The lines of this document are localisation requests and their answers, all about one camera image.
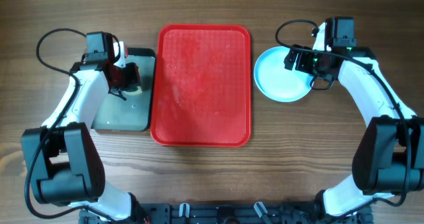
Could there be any yellow green sponge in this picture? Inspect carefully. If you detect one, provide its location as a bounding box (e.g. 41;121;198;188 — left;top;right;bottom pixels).
123;86;142;96

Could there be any light blue plate with stain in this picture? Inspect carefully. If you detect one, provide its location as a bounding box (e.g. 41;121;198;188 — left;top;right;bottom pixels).
254;46;312;103

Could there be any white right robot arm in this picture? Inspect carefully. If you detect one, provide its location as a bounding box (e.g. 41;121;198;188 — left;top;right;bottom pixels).
284;46;423;221

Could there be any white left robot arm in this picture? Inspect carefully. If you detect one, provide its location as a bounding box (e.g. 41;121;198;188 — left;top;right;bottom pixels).
21;62;148;223

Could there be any black metal-lined tray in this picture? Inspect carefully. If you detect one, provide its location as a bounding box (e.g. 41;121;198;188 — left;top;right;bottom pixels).
91;48;156;131

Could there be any red plastic tray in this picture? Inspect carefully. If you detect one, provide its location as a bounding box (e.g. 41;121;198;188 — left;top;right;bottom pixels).
150;24;252;148

